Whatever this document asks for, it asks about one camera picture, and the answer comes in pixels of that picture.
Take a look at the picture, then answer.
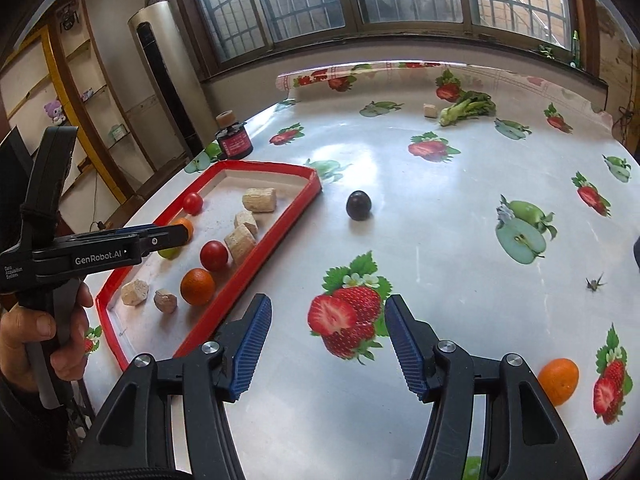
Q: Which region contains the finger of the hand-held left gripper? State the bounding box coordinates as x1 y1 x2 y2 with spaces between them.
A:
131 223 194 260

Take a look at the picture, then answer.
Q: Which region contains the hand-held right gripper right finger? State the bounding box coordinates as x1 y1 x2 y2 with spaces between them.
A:
384 294 588 480

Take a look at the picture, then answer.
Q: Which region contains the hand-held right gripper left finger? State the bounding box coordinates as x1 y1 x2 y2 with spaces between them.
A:
70 294 273 480

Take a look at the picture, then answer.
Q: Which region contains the small orange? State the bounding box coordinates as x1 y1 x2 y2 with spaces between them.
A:
538 358 580 407
170 216 195 241

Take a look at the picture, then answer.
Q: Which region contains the large orange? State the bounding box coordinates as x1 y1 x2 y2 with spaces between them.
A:
180 268 217 307

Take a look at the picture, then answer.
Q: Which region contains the brownish bread chunk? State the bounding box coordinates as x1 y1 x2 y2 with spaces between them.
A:
153 289 179 314

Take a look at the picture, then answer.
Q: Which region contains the red-rimmed white tray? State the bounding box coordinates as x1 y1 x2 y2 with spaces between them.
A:
95 159 323 373

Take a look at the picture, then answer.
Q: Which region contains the dark purple plum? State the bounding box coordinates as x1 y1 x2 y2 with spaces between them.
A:
346 190 373 222

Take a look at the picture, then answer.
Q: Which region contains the person's left forearm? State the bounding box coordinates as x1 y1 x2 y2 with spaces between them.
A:
0 375 73 473

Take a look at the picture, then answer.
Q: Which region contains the person's left hand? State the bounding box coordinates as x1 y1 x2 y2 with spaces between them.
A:
0 284 96 392

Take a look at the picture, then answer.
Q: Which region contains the fruit print tablecloth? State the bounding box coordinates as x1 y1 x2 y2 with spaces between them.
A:
82 60 640 480

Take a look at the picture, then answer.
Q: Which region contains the black jar with red label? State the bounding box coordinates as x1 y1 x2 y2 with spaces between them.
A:
215 122 254 161

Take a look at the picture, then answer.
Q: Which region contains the yellow wooden shelf unit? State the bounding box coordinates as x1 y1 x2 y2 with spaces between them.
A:
0 25 156 206

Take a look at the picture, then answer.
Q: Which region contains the white standing air conditioner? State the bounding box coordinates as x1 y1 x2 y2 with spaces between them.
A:
127 1 206 158

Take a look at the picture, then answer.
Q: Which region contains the green leafy vegetable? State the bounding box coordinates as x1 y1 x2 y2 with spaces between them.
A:
439 91 497 126

